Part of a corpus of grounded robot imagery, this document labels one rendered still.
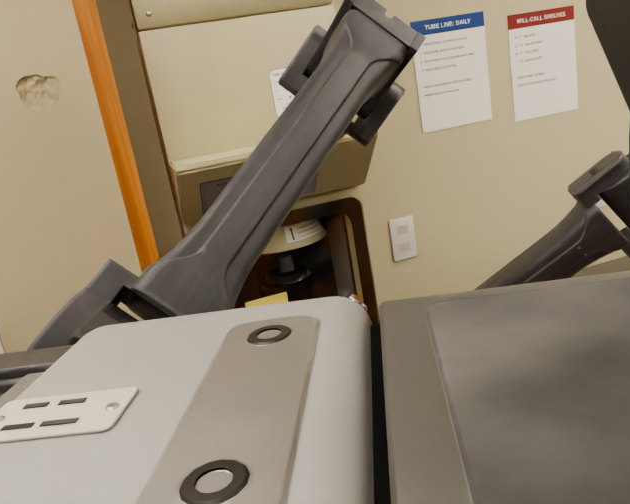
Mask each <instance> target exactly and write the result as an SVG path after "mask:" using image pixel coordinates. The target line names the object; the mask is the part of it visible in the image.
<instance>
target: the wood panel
mask: <svg viewBox="0 0 630 504"><path fill-rule="evenodd" d="M72 4H73V8H74V12H75V16H76V20H77V23H78V27H79V31H80V35H81V39H82V43H83V47H84V51H85V54H86V58H87V62H88V66H89V70H90V74H91V78H92V81H93V85H94V89H95V93H96V97H97V101H98V105H99V109H100V112H101V116H102V120H103V124H104V128H105V132H106V136H107V140H108V143H109V147H110V151H111V155H112V159H113V163H114V167H115V170H116V174H117V178H118V182H119V186H120V190H121V194H122V198H123V201H124V205H125V209H126V213H127V217H128V221H129V225H130V228H131V232H132V236H133V240H134V244H135V248H136V252H137V256H138V259H139V263H140V267H141V271H142V273H143V271H144V270H145V269H146V268H147V267H148V266H149V265H151V264H154V263H155V262H156V261H158V260H159V255H158V251H157V247H156V243H155V239H154V235H153V231H152V227H151V223H150V219H149V215H148V211H147V207H146V203H145V199H144V195H143V191H142V187H141V183H140V179H139V175H138V171H137V167H136V163H135V159H134V155H133V151H132V147H131V143H130V139H129V135H128V131H127V127H126V123H125V119H124V115H123V111H122V107H121V102H120V98H119V94H118V90H117V86H116V82H115V78H114V74H113V70H112V66H111V62H110V58H109V54H108V50H107V46H106V42H105V38H104V34H103V30H102V26H101V22H100V18H99V14H98V10H97V6H96V2H95V0H72Z"/></svg>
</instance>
